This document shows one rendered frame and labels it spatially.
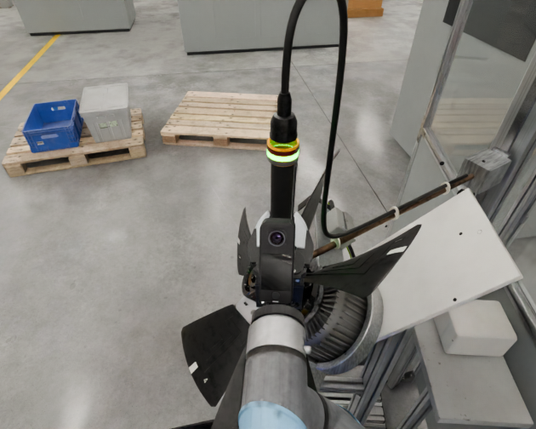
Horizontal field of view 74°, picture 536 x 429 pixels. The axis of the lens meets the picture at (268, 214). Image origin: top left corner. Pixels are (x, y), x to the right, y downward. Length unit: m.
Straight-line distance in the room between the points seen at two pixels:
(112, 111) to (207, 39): 2.99
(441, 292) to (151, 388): 1.61
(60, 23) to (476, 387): 7.91
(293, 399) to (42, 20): 8.01
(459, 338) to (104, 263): 2.20
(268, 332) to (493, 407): 0.87
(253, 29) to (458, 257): 5.65
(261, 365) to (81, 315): 2.10
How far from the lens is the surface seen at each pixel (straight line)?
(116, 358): 2.24
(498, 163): 1.04
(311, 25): 6.41
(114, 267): 2.64
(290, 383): 0.43
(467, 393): 1.21
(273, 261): 0.47
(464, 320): 1.20
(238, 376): 0.76
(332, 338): 0.87
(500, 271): 0.81
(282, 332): 0.45
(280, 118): 0.46
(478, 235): 0.87
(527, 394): 1.33
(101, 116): 3.59
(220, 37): 6.21
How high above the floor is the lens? 1.87
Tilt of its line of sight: 42 degrees down
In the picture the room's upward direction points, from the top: straight up
